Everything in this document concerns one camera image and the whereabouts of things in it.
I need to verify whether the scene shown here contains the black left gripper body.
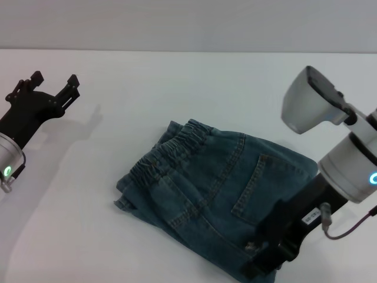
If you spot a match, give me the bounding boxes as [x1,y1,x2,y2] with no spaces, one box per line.
[0,79,64,148]

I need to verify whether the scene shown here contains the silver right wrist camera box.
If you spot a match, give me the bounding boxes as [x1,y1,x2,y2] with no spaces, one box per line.
[280,65,359,136]

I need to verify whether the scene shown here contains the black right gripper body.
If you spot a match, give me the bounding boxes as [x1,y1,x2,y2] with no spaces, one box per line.
[255,172,350,263]

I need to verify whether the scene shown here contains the blue denim shorts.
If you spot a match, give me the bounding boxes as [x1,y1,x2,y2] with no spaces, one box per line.
[113,118,320,283]

